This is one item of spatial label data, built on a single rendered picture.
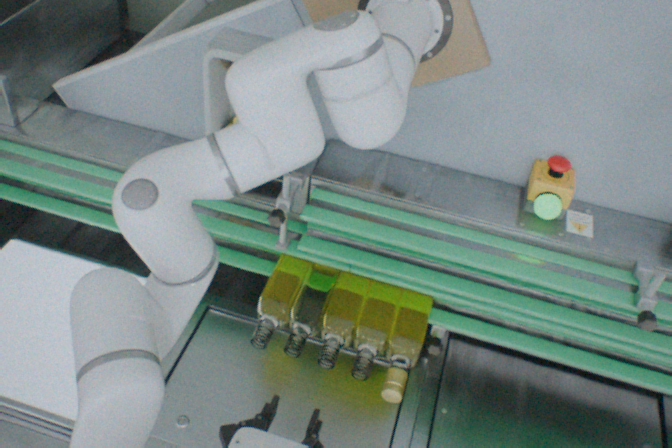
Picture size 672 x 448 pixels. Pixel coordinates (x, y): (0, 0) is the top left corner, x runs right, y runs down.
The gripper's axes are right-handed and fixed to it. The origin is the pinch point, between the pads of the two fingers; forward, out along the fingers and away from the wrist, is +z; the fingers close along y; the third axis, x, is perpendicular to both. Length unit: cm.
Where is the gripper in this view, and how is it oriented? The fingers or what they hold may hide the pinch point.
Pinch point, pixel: (291, 420)
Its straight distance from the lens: 85.8
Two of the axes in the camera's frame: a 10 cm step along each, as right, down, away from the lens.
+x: 2.0, -9.1, -3.6
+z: 2.3, -3.2, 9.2
